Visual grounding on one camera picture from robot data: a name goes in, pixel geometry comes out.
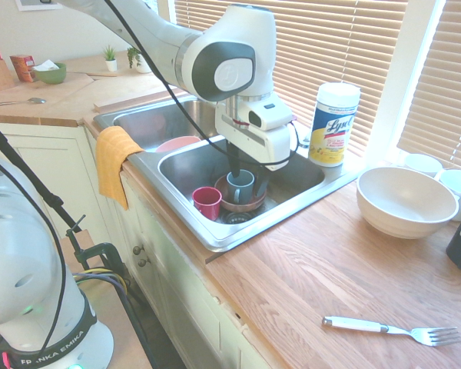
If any green metal clamp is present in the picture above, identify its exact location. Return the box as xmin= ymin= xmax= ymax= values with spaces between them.
xmin=65 ymin=214 xmax=128 ymax=278

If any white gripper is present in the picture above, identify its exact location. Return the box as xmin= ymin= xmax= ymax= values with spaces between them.
xmin=214 ymin=103 xmax=292 ymax=198

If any pink bowl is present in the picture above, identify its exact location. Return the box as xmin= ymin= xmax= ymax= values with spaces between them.
xmin=154 ymin=135 xmax=201 ymax=154

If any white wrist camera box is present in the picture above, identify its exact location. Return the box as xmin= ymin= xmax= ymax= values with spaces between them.
xmin=247 ymin=101 xmax=294 ymax=131

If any brown wooden bowl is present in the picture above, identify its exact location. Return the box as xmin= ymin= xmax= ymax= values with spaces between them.
xmin=214 ymin=175 xmax=268 ymax=213

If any black stand leg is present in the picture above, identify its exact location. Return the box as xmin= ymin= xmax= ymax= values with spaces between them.
xmin=0 ymin=113 xmax=82 ymax=234

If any grey-blue mug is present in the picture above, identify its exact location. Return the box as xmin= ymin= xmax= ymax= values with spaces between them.
xmin=225 ymin=168 xmax=257 ymax=205

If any cream kitchen cabinet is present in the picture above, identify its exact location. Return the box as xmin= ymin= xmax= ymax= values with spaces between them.
xmin=0 ymin=121 xmax=289 ymax=369

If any narrow wooden window blind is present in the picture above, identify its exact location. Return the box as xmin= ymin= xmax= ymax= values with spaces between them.
xmin=396 ymin=0 xmax=461 ymax=173

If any large cream bowl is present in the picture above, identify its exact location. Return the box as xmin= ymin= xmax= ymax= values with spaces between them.
xmin=356 ymin=166 xmax=460 ymax=240

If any green bowl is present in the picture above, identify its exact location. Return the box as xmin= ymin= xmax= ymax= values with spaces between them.
xmin=34 ymin=62 xmax=68 ymax=85

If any red cardboard box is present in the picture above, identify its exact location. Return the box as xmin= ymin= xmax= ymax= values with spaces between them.
xmin=9 ymin=54 xmax=36 ymax=83

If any metal spoon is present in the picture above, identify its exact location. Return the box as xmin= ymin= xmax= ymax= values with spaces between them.
xmin=0 ymin=97 xmax=48 ymax=108

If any orange dish cloth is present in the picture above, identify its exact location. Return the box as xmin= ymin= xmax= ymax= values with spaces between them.
xmin=95 ymin=125 xmax=145 ymax=211

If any coloured wire bundle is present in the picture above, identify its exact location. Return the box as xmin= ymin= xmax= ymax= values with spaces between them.
xmin=71 ymin=268 xmax=132 ymax=303

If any Lysol wipes canister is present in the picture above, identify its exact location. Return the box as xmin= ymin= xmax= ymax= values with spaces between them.
xmin=307 ymin=82 xmax=361 ymax=168

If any wooden robot mounting table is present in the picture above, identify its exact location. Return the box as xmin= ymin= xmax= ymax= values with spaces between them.
xmin=53 ymin=228 xmax=149 ymax=369

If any small white bowl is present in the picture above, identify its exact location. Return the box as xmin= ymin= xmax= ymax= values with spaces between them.
xmin=403 ymin=153 xmax=444 ymax=178

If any red cup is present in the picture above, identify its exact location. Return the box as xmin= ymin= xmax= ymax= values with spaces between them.
xmin=191 ymin=186 xmax=223 ymax=221

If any white-handled metal fork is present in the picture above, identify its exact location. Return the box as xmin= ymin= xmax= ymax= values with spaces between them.
xmin=322 ymin=315 xmax=461 ymax=347

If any small spiky plant white pot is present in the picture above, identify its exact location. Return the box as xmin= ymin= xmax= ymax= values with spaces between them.
xmin=101 ymin=45 xmax=119 ymax=72

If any leafy plant white pot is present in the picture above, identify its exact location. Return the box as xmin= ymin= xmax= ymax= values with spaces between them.
xmin=126 ymin=45 xmax=153 ymax=75

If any wide wooden window blind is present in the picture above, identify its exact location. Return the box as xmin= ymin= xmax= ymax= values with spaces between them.
xmin=174 ymin=0 xmax=408 ymax=158

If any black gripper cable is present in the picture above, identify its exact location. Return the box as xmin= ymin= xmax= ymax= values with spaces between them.
xmin=103 ymin=0 xmax=301 ymax=172

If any black sink drain strainer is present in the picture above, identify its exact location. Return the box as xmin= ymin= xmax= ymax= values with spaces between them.
xmin=220 ymin=211 xmax=255 ymax=226

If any white paper scrap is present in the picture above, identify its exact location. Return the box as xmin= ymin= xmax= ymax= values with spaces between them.
xmin=32 ymin=60 xmax=61 ymax=72

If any stainless steel double sink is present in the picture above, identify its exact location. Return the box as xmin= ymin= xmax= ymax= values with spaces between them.
xmin=93 ymin=95 xmax=366 ymax=253

